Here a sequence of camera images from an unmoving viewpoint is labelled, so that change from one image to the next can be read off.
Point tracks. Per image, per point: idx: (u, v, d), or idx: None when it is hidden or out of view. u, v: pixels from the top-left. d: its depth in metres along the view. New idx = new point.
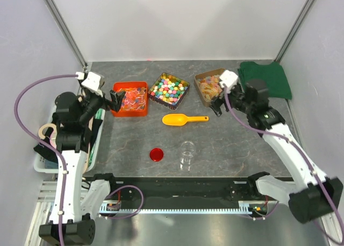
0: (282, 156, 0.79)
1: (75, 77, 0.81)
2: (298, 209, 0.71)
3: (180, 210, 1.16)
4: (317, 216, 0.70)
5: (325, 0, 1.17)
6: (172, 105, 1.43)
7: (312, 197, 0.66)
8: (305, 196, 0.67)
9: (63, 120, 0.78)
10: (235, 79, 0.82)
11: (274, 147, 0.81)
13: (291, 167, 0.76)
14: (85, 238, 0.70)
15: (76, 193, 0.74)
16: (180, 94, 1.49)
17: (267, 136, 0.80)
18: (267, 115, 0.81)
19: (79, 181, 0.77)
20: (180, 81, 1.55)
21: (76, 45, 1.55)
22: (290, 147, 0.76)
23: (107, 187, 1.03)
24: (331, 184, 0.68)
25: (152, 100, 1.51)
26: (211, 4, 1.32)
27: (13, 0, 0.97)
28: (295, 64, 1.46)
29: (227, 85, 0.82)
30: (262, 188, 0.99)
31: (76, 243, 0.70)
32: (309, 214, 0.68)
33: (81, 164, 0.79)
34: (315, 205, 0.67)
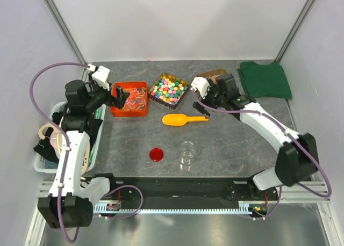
0: (259, 130, 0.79)
1: (87, 67, 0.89)
2: (284, 175, 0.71)
3: (180, 210, 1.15)
4: (302, 176, 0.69)
5: (324, 0, 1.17)
6: (171, 105, 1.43)
7: (288, 153, 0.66)
8: (283, 155, 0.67)
9: (71, 104, 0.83)
10: (206, 82, 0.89)
11: (250, 124, 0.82)
13: (267, 136, 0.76)
14: (82, 217, 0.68)
15: (76, 171, 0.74)
16: (180, 94, 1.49)
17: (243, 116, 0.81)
18: (239, 98, 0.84)
19: (80, 160, 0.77)
20: (180, 81, 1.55)
21: (75, 45, 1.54)
22: (262, 118, 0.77)
23: (108, 185, 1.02)
24: (305, 138, 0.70)
25: (152, 100, 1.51)
26: (211, 4, 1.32)
27: (13, 0, 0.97)
28: (295, 64, 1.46)
29: (198, 88, 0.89)
30: (260, 184, 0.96)
31: (73, 221, 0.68)
32: (293, 174, 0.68)
33: (84, 144, 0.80)
34: (296, 163, 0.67)
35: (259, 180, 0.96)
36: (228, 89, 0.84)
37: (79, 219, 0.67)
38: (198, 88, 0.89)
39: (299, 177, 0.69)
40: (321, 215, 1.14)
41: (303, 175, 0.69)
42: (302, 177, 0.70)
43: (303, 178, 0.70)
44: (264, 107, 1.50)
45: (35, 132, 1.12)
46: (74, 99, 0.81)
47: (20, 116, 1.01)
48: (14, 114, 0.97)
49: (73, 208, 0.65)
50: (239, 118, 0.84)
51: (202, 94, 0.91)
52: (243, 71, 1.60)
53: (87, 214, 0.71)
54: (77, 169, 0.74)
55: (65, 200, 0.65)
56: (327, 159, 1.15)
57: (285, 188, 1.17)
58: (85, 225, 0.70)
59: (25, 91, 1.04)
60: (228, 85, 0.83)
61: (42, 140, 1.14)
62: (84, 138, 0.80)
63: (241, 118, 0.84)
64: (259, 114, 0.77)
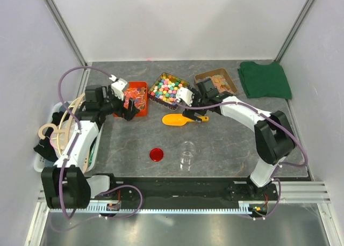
0: (239, 118, 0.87)
1: (108, 76, 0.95)
2: (265, 153, 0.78)
3: (180, 210, 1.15)
4: (282, 151, 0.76)
5: (324, 0, 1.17)
6: (171, 105, 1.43)
7: (262, 130, 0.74)
8: (258, 132, 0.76)
9: (87, 101, 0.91)
10: (187, 91, 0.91)
11: (231, 115, 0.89)
13: (246, 121, 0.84)
14: (81, 197, 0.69)
15: (82, 151, 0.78)
16: None
17: (223, 109, 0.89)
18: (218, 95, 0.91)
19: (87, 145, 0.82)
20: (180, 81, 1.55)
21: (76, 45, 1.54)
22: (238, 106, 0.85)
23: (108, 181, 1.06)
24: (276, 115, 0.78)
25: (152, 100, 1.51)
26: (211, 4, 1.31)
27: (13, 0, 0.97)
28: (295, 64, 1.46)
29: (183, 99, 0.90)
30: (255, 178, 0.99)
31: (71, 200, 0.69)
32: (273, 150, 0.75)
33: (92, 134, 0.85)
34: (272, 138, 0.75)
35: (256, 176, 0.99)
36: (208, 91, 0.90)
37: (78, 198, 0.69)
38: (182, 98, 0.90)
39: (279, 152, 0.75)
40: (321, 215, 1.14)
41: (283, 150, 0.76)
42: (283, 153, 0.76)
43: (284, 153, 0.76)
44: (264, 107, 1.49)
45: (35, 132, 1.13)
46: (91, 97, 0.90)
47: (20, 116, 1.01)
48: (14, 115, 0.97)
49: (75, 181, 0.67)
50: (221, 113, 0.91)
51: (187, 102, 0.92)
52: (243, 71, 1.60)
53: (85, 196, 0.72)
54: (83, 151, 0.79)
55: (68, 172, 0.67)
56: (328, 159, 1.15)
57: (283, 188, 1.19)
58: (82, 207, 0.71)
59: (25, 91, 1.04)
60: (207, 86, 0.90)
61: (42, 140, 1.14)
62: (93, 129, 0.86)
63: (222, 113, 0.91)
64: (236, 104, 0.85)
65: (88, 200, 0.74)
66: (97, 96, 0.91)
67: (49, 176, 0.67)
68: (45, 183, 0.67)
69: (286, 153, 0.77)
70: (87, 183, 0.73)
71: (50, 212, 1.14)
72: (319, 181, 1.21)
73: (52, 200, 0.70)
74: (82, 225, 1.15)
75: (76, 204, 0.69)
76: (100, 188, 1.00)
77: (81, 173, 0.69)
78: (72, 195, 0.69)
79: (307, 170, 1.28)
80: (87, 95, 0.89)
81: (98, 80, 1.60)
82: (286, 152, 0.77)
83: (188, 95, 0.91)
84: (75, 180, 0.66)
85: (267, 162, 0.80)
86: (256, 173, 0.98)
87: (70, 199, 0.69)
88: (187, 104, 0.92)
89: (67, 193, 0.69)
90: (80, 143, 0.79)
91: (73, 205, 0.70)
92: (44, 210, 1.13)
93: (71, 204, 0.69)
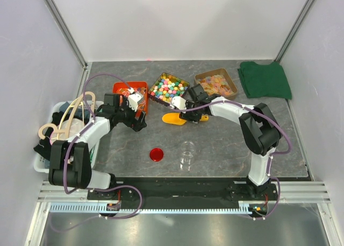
0: (228, 116, 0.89)
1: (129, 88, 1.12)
2: (252, 143, 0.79)
3: (180, 210, 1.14)
4: (269, 140, 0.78)
5: (324, 0, 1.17)
6: None
7: (245, 121, 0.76)
8: (243, 123, 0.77)
9: (105, 105, 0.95)
10: (181, 99, 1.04)
11: (220, 114, 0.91)
13: (234, 117, 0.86)
14: (82, 174, 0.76)
15: (91, 138, 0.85)
16: (180, 94, 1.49)
17: (214, 109, 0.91)
18: (207, 98, 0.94)
19: (97, 135, 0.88)
20: (180, 81, 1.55)
21: (76, 45, 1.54)
22: (226, 104, 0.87)
23: (109, 180, 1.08)
24: (258, 106, 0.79)
25: (152, 100, 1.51)
26: (211, 4, 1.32)
27: (13, 1, 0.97)
28: (295, 64, 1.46)
29: (177, 106, 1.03)
30: (251, 175, 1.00)
31: (70, 177, 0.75)
32: (258, 139, 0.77)
33: (105, 128, 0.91)
34: (257, 128, 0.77)
35: (252, 175, 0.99)
36: (198, 94, 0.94)
37: (79, 175, 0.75)
38: (176, 105, 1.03)
39: (265, 142, 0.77)
40: (321, 215, 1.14)
41: (269, 139, 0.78)
42: (269, 142, 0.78)
43: (270, 142, 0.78)
44: None
45: (35, 132, 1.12)
46: (110, 101, 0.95)
47: (20, 116, 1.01)
48: (14, 115, 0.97)
49: (80, 157, 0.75)
50: (212, 113, 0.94)
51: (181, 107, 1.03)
52: (243, 71, 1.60)
53: (85, 176, 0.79)
54: (92, 137, 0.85)
55: (76, 146, 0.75)
56: (328, 158, 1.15)
57: (283, 188, 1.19)
58: (80, 186, 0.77)
59: (25, 91, 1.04)
60: (196, 90, 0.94)
61: (42, 140, 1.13)
62: (106, 125, 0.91)
63: (213, 113, 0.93)
64: (223, 102, 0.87)
65: (86, 183, 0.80)
66: (115, 101, 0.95)
67: (58, 147, 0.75)
68: (53, 155, 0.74)
69: (272, 142, 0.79)
70: (90, 166, 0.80)
71: (50, 212, 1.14)
72: (319, 181, 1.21)
73: (54, 173, 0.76)
74: (82, 225, 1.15)
75: (76, 181, 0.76)
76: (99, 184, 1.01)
77: (88, 153, 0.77)
78: (74, 172, 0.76)
79: (307, 170, 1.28)
80: (106, 98, 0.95)
81: (98, 79, 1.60)
82: (272, 142, 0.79)
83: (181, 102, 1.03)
84: (81, 155, 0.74)
85: (255, 153, 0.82)
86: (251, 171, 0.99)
87: (71, 176, 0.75)
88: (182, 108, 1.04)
89: (70, 169, 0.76)
90: (92, 130, 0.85)
91: (73, 182, 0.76)
92: (44, 210, 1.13)
93: (72, 180, 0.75)
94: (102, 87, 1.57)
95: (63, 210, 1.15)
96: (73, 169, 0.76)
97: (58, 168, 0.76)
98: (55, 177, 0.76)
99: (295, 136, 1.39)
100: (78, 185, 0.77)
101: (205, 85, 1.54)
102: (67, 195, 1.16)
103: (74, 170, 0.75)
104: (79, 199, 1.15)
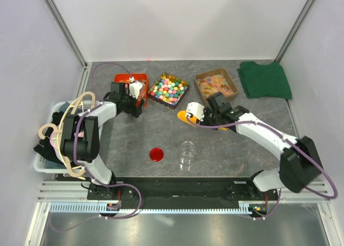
0: (257, 139, 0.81)
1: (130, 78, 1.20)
2: (290, 181, 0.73)
3: (180, 210, 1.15)
4: (308, 180, 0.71)
5: (324, 1, 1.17)
6: (172, 105, 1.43)
7: (291, 159, 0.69)
8: (286, 161, 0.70)
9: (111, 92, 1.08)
10: (198, 106, 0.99)
11: (246, 134, 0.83)
13: (266, 143, 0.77)
14: (92, 144, 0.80)
15: (100, 116, 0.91)
16: (180, 94, 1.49)
17: (240, 127, 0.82)
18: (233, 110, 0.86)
19: (105, 115, 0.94)
20: (180, 81, 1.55)
21: (76, 45, 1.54)
22: (258, 127, 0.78)
23: (110, 176, 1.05)
24: (303, 142, 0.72)
25: (152, 100, 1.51)
26: (212, 4, 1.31)
27: (13, 1, 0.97)
28: (295, 64, 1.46)
29: (193, 113, 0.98)
30: (260, 183, 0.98)
31: (79, 147, 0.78)
32: (300, 178, 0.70)
33: (112, 111, 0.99)
34: (299, 168, 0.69)
35: (261, 183, 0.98)
36: (220, 105, 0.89)
37: (89, 145, 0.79)
38: (192, 113, 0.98)
39: (306, 181, 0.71)
40: (321, 215, 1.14)
41: (309, 178, 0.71)
42: (308, 180, 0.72)
43: (309, 181, 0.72)
44: (264, 107, 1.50)
45: (35, 132, 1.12)
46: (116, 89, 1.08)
47: (20, 116, 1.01)
48: (14, 115, 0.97)
49: (91, 128, 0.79)
50: (236, 130, 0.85)
51: (198, 117, 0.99)
52: (243, 71, 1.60)
53: (94, 149, 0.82)
54: (101, 116, 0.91)
55: (87, 119, 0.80)
56: (328, 159, 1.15)
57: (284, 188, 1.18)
58: (90, 156, 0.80)
59: (25, 91, 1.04)
60: (219, 101, 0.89)
61: (42, 140, 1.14)
62: (112, 109, 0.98)
63: (237, 130, 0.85)
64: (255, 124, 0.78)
65: (94, 156, 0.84)
66: (121, 89, 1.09)
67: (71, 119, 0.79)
68: (66, 125, 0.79)
69: (311, 180, 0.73)
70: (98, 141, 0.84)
71: (50, 212, 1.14)
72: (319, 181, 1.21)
73: (65, 144, 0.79)
74: (82, 225, 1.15)
75: (86, 152, 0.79)
76: (102, 176, 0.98)
77: (97, 127, 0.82)
78: (84, 143, 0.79)
79: None
80: (113, 87, 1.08)
81: (98, 79, 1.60)
82: (311, 180, 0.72)
83: (199, 110, 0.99)
84: (92, 125, 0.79)
85: (289, 189, 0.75)
86: (260, 175, 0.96)
87: (81, 146, 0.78)
88: (199, 118, 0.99)
89: (80, 140, 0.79)
90: (101, 109, 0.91)
91: (83, 152, 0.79)
92: (44, 210, 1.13)
93: (81, 151, 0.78)
94: (102, 87, 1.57)
95: (63, 210, 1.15)
96: (84, 140, 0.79)
97: (70, 139, 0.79)
98: (65, 147, 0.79)
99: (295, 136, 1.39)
100: (87, 156, 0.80)
101: (205, 85, 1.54)
102: (67, 195, 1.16)
103: (84, 141, 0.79)
104: (79, 199, 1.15)
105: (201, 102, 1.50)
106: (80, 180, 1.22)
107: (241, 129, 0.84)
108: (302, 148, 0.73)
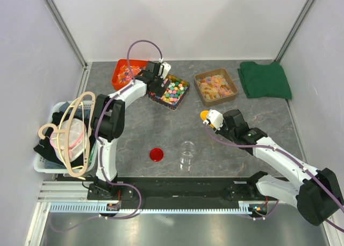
0: (274, 165, 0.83)
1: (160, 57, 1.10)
2: (309, 214, 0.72)
3: (180, 210, 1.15)
4: (329, 213, 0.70)
5: (324, 1, 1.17)
6: (171, 105, 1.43)
7: (310, 193, 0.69)
8: (305, 194, 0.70)
9: (147, 70, 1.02)
10: (218, 115, 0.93)
11: (265, 160, 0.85)
13: (284, 170, 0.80)
14: (118, 126, 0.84)
15: (128, 98, 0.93)
16: (180, 94, 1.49)
17: (257, 150, 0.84)
18: (250, 134, 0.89)
19: (134, 96, 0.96)
20: (180, 81, 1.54)
21: (76, 45, 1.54)
22: (276, 153, 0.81)
23: (113, 176, 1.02)
24: (324, 174, 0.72)
25: (152, 100, 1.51)
26: (211, 4, 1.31)
27: (13, 0, 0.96)
28: (295, 65, 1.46)
29: (211, 121, 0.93)
30: (263, 190, 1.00)
31: (106, 124, 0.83)
32: (319, 211, 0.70)
33: (141, 92, 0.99)
34: (320, 201, 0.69)
35: (265, 188, 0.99)
36: (237, 125, 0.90)
37: (114, 127, 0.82)
38: (210, 120, 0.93)
39: (324, 214, 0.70)
40: None
41: (329, 211, 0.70)
42: (329, 213, 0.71)
43: (329, 214, 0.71)
44: (264, 107, 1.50)
45: (35, 132, 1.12)
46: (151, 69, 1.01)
47: (20, 116, 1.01)
48: (14, 115, 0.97)
49: (119, 110, 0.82)
50: (253, 153, 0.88)
51: (215, 125, 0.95)
52: (243, 71, 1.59)
53: (119, 129, 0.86)
54: (130, 98, 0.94)
55: (116, 102, 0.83)
56: (328, 158, 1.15)
57: None
58: (115, 136, 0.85)
59: (26, 91, 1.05)
60: (237, 121, 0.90)
61: (42, 140, 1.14)
62: (142, 90, 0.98)
63: (254, 153, 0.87)
64: (273, 150, 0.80)
65: (115, 136, 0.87)
66: (156, 69, 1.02)
67: (101, 99, 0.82)
68: (97, 103, 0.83)
69: (332, 214, 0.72)
70: (123, 122, 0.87)
71: (50, 212, 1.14)
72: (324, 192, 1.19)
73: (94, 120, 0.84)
74: (81, 225, 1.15)
75: (109, 131, 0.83)
76: (108, 168, 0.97)
77: (124, 110, 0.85)
78: (110, 123, 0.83)
79: None
80: (148, 64, 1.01)
81: (98, 79, 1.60)
82: (331, 214, 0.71)
83: (217, 119, 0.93)
84: (119, 108, 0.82)
85: (308, 222, 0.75)
86: (267, 184, 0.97)
87: (107, 125, 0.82)
88: (215, 127, 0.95)
89: (107, 120, 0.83)
90: (131, 92, 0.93)
91: (107, 131, 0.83)
92: (44, 210, 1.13)
93: (107, 129, 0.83)
94: (102, 87, 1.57)
95: (63, 210, 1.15)
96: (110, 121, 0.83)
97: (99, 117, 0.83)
98: (93, 123, 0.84)
99: (294, 136, 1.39)
100: (110, 135, 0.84)
101: (205, 85, 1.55)
102: (67, 195, 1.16)
103: (111, 122, 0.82)
104: (79, 199, 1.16)
105: (201, 102, 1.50)
106: (80, 180, 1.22)
107: (258, 152, 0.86)
108: (322, 179, 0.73)
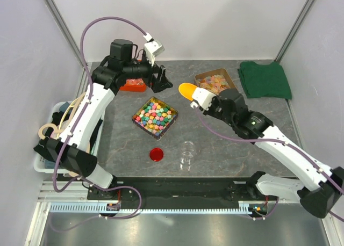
0: (282, 160, 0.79)
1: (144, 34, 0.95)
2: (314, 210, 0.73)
3: (180, 210, 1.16)
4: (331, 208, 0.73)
5: (324, 1, 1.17)
6: (155, 135, 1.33)
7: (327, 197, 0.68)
8: (320, 197, 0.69)
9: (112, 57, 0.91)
10: (207, 95, 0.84)
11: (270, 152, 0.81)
13: (295, 169, 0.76)
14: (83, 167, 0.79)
15: (88, 126, 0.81)
16: (166, 123, 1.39)
17: (262, 143, 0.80)
18: (253, 120, 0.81)
19: (96, 115, 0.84)
20: (169, 108, 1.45)
21: (76, 45, 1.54)
22: (287, 148, 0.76)
23: (110, 181, 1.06)
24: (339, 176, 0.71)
25: (135, 124, 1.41)
26: (210, 4, 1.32)
27: (13, 1, 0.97)
28: (295, 64, 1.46)
29: (199, 102, 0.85)
30: (263, 190, 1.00)
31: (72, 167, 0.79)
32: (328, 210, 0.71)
33: (106, 99, 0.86)
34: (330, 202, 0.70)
35: (264, 188, 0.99)
36: (238, 110, 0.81)
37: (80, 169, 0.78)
38: (199, 102, 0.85)
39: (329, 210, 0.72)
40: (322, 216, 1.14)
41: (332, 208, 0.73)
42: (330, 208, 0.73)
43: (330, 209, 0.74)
44: (264, 107, 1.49)
45: (35, 132, 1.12)
46: (115, 52, 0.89)
47: (20, 116, 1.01)
48: (14, 115, 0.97)
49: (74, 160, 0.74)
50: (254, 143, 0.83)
51: (203, 107, 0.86)
52: (243, 71, 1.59)
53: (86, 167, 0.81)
54: (91, 122, 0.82)
55: (70, 150, 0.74)
56: (327, 158, 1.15)
57: None
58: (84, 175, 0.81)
59: (25, 91, 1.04)
60: (238, 106, 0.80)
61: (42, 140, 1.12)
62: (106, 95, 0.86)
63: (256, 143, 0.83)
64: (285, 145, 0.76)
65: (87, 170, 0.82)
66: (122, 53, 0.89)
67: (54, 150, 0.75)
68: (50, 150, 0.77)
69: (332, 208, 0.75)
70: (90, 156, 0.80)
71: (50, 212, 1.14)
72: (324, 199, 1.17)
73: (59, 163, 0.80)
74: (82, 225, 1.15)
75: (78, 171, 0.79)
76: (100, 181, 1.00)
77: (83, 152, 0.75)
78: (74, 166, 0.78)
79: None
80: (113, 50, 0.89)
81: None
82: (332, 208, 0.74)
83: (207, 100, 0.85)
84: (74, 158, 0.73)
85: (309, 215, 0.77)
86: (266, 183, 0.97)
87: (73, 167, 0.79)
88: (204, 108, 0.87)
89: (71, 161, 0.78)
90: (86, 117, 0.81)
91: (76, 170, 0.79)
92: (44, 210, 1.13)
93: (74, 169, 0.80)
94: None
95: (63, 210, 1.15)
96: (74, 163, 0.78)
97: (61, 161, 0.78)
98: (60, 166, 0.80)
99: (294, 136, 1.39)
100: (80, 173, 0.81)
101: (205, 85, 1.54)
102: (67, 195, 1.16)
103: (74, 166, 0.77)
104: (79, 199, 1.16)
105: None
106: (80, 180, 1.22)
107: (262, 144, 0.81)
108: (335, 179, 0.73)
